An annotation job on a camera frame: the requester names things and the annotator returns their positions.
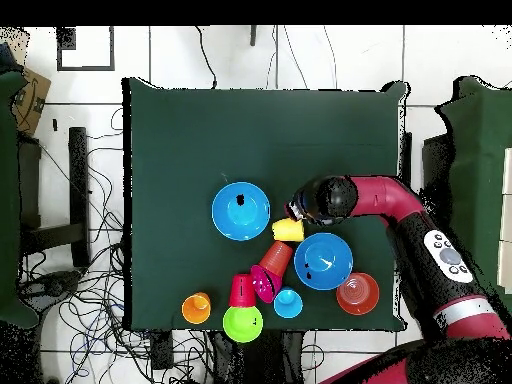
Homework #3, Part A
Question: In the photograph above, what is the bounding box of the yellow cup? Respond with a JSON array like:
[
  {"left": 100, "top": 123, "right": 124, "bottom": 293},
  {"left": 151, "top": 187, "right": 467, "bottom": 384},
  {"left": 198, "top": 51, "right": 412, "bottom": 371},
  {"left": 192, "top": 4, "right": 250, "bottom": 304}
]
[{"left": 271, "top": 217, "right": 306, "bottom": 243}]

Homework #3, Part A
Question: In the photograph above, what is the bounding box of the large blue bowl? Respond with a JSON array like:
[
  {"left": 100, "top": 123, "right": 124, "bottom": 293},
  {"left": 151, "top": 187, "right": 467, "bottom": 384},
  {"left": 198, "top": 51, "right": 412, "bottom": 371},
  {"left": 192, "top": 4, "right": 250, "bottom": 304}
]
[
  {"left": 210, "top": 181, "right": 272, "bottom": 242},
  {"left": 293, "top": 232, "right": 354, "bottom": 292}
]

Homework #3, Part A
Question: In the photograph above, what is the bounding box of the pink bowl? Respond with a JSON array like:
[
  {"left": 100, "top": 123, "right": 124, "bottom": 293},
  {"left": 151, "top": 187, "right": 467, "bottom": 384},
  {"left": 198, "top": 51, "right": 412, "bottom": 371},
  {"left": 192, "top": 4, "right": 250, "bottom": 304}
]
[{"left": 250, "top": 264, "right": 283, "bottom": 304}]

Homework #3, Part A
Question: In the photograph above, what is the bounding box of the red cup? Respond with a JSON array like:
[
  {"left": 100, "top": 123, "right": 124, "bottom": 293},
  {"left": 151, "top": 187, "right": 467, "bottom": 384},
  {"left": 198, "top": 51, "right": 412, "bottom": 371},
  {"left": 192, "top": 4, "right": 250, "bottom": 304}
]
[{"left": 228, "top": 273, "right": 257, "bottom": 308}]

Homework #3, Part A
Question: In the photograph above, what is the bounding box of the green bowl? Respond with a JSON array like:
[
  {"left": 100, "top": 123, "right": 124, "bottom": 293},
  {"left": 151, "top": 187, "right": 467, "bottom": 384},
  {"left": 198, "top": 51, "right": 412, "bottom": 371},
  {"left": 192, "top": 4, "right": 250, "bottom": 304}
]
[{"left": 222, "top": 305, "right": 265, "bottom": 344}]

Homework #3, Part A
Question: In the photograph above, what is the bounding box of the dark green tablecloth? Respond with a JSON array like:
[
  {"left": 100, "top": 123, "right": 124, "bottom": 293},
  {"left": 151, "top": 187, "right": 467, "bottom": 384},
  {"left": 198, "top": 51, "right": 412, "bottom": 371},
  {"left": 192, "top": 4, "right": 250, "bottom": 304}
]
[{"left": 121, "top": 76, "right": 409, "bottom": 334}]

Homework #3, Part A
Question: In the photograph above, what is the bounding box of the blue cup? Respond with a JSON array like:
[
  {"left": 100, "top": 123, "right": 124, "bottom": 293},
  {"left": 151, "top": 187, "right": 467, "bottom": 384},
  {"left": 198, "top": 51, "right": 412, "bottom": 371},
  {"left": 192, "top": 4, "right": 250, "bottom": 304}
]
[{"left": 273, "top": 286, "right": 304, "bottom": 320}]

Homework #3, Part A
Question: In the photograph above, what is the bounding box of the orange bowl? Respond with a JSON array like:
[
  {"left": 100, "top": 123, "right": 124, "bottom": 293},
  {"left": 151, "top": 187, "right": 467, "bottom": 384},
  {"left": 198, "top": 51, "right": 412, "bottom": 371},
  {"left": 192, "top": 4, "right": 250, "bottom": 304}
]
[{"left": 335, "top": 272, "right": 381, "bottom": 316}]

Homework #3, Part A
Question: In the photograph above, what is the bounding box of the light orange cup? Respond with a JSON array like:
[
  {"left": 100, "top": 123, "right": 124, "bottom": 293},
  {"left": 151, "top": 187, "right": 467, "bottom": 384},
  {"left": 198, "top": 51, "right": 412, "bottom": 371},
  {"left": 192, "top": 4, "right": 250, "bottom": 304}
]
[{"left": 180, "top": 291, "right": 212, "bottom": 325}]

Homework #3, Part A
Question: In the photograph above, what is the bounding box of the black metal stand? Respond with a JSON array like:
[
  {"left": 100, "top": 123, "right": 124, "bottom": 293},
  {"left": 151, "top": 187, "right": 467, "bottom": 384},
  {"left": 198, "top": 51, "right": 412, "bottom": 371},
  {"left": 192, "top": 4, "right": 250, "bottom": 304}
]
[
  {"left": 399, "top": 130, "right": 455, "bottom": 197},
  {"left": 17, "top": 126, "right": 91, "bottom": 269}
]

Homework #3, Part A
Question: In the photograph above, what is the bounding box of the black power strip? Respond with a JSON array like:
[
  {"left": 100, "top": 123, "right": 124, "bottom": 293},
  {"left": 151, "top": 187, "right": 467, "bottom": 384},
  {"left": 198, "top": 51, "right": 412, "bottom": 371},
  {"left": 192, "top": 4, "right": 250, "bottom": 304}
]
[{"left": 150, "top": 330, "right": 176, "bottom": 372}]

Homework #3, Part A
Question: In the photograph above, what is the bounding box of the green cloth side table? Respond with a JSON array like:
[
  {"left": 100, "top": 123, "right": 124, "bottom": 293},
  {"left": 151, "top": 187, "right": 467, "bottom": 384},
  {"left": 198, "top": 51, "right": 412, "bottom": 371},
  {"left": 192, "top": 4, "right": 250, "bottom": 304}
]
[
  {"left": 0, "top": 70, "right": 39, "bottom": 329},
  {"left": 435, "top": 75, "right": 512, "bottom": 313}
]

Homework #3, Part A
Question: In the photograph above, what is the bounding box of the white box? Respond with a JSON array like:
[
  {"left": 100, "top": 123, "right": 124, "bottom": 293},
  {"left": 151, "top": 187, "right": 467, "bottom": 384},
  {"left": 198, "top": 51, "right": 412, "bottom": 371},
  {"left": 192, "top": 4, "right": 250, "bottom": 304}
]
[{"left": 496, "top": 146, "right": 512, "bottom": 295}]

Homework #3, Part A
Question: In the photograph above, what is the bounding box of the cardboard box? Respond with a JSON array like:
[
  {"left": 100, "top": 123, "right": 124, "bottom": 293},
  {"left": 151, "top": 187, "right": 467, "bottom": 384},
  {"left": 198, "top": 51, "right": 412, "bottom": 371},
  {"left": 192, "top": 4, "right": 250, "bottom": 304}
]
[{"left": 10, "top": 66, "right": 52, "bottom": 138}]

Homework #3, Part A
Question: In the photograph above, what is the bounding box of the black cable with plug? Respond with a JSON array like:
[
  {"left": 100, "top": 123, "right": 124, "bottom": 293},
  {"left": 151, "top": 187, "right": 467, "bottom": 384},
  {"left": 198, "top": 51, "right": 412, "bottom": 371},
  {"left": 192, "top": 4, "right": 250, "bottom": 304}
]
[{"left": 194, "top": 25, "right": 219, "bottom": 90}]

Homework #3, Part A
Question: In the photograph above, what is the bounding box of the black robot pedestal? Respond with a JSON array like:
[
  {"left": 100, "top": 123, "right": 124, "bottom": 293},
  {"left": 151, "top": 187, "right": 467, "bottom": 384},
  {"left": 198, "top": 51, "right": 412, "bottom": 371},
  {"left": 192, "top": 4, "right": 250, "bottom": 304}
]
[{"left": 207, "top": 329, "right": 307, "bottom": 384}]

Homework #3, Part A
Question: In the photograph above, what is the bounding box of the black square floor frame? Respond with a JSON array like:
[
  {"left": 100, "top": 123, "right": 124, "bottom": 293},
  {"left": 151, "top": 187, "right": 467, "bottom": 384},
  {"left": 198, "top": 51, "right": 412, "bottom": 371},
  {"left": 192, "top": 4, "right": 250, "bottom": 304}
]
[{"left": 56, "top": 25, "right": 116, "bottom": 72}]

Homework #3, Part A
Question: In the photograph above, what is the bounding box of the grey pedestal foot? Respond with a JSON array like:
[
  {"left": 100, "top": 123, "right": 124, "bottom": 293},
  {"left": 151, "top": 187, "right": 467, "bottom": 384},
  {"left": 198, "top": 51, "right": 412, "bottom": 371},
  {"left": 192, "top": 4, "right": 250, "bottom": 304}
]
[{"left": 19, "top": 270, "right": 83, "bottom": 307}]

